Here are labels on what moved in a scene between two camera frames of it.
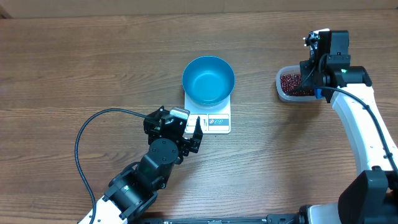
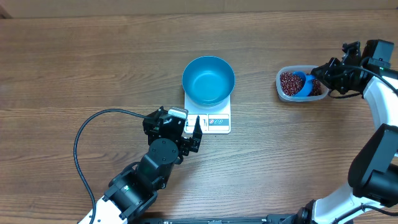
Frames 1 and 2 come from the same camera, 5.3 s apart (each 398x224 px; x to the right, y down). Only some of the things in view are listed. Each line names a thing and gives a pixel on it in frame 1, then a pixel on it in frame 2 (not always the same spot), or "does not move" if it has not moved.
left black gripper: [192, 144] does not move
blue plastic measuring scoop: [318, 93] to [305, 89]
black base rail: [268, 219] does not move
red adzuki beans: [290, 84] does not move
